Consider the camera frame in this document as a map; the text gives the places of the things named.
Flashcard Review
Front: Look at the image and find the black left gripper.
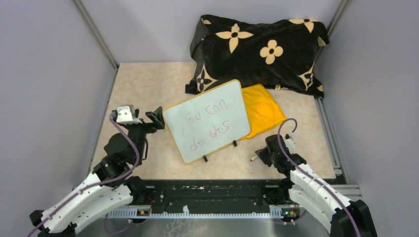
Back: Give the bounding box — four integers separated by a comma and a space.
125, 106, 165, 163

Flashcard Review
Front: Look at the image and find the yellow framed whiteboard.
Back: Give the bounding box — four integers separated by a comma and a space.
163, 79, 251, 163

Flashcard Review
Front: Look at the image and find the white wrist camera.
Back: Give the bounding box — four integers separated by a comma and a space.
109, 104, 143, 125
284, 132, 296, 153

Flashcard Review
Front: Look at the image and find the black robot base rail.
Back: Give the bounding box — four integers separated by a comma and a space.
70, 178, 364, 220

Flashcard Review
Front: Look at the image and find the yellow zippered fabric pouch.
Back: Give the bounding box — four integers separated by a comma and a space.
242, 84, 286, 140

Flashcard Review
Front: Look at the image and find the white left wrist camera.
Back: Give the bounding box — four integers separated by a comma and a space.
109, 104, 143, 125

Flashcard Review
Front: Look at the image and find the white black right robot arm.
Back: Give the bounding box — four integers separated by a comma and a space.
255, 135, 377, 237

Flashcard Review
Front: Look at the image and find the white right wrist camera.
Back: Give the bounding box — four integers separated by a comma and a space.
284, 132, 296, 153

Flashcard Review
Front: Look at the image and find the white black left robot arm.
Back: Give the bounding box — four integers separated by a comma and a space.
28, 105, 165, 237

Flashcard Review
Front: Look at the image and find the black floral pillow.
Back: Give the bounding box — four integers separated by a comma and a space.
185, 14, 329, 98

